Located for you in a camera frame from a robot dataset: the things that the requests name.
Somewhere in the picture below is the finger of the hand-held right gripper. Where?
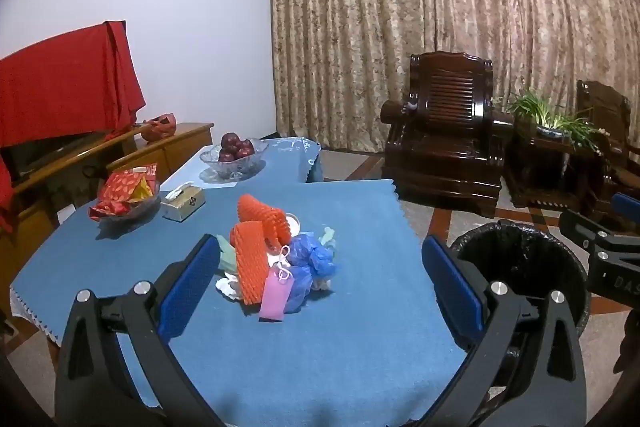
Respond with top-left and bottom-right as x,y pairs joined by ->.
611,192 -> 640,228
559,208 -> 640,254

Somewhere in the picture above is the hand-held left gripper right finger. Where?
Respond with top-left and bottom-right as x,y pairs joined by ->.
421,235 -> 588,427

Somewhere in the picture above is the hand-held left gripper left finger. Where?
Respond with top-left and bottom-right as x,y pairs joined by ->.
54,234 -> 226,427

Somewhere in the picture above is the black-lined trash bin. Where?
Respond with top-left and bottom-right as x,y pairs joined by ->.
448,219 -> 591,339

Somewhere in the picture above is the pink sachet with string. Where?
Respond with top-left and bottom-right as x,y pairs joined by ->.
258,246 -> 295,322

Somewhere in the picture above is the blue plastic bag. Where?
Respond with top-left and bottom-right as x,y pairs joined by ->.
284,233 -> 339,314

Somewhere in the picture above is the dark wooden side table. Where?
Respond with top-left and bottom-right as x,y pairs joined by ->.
505,129 -> 607,214

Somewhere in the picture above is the beige tissue box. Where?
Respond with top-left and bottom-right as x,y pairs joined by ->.
160,182 -> 206,223

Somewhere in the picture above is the glass snack dish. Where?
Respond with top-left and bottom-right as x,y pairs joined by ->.
92,189 -> 162,224

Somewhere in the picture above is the dark wooden armchair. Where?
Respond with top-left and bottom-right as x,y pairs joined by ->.
380,51 -> 516,218
575,79 -> 640,210

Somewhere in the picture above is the yellow snack packet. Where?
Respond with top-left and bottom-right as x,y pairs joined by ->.
131,178 -> 154,204

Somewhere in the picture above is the green potted plant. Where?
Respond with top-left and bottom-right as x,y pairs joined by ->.
505,88 -> 612,154

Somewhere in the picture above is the red snack packet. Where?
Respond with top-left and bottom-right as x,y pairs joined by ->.
88,163 -> 161,221

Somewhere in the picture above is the glass fruit bowl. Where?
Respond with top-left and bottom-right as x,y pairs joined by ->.
200,138 -> 269,182

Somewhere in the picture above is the wooden cabinet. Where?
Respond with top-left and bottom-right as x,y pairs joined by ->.
0,122 -> 216,290

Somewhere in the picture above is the white lace undercloth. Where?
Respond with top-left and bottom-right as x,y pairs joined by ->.
9,286 -> 63,349

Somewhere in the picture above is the red woven basket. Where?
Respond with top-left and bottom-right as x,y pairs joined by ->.
140,112 -> 179,142

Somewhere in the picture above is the dark television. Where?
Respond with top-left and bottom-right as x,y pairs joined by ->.
0,129 -> 110,190

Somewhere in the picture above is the red cloth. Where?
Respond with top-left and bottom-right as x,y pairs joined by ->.
0,21 -> 147,230

